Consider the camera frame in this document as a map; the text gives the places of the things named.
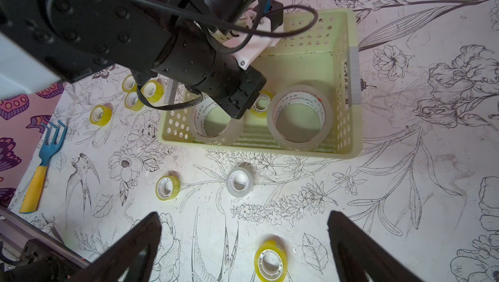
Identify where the large clear tape roll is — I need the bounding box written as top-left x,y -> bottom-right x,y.
266,85 -> 333,152
189,97 -> 245,146

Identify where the aluminium front rail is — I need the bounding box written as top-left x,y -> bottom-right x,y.
1,205 -> 90,281

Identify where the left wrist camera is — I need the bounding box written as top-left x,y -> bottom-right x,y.
222,0 -> 284,70

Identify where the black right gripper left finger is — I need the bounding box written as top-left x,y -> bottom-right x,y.
69,212 -> 162,281

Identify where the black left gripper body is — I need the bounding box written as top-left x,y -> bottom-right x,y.
153,21 -> 266,119

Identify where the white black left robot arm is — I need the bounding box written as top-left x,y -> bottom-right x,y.
1,0 -> 266,119

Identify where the yellow tape roll cluster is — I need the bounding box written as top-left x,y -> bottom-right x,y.
122,75 -> 137,93
124,92 -> 144,112
141,80 -> 164,104

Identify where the blue yellow garden fork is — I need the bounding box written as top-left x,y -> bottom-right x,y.
19,120 -> 68,214

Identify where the small clear tape roll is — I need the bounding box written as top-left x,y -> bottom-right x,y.
226,167 -> 254,198

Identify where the pale green perforated storage basket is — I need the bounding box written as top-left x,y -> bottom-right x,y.
157,9 -> 363,159

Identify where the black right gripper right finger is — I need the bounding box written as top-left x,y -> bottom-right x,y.
327,211 -> 421,282

